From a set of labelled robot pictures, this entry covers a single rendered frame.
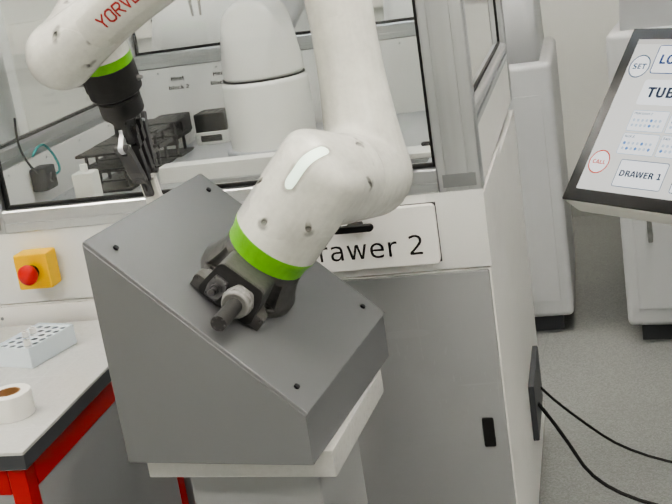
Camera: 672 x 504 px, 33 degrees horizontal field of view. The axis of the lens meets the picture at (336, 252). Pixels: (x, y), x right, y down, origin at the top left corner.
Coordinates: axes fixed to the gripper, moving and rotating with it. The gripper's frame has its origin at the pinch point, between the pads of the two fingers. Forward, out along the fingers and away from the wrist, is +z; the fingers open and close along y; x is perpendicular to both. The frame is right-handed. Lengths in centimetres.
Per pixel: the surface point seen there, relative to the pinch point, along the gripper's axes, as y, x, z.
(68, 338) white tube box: 14.6, -19.0, 20.6
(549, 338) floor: -131, 58, 156
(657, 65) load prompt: -1, 89, -13
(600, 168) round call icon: 10, 79, -2
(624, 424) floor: -67, 80, 133
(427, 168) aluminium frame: -8.6, 48.6, 6.3
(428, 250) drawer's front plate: -1, 47, 19
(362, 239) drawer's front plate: -2.3, 35.4, 16.2
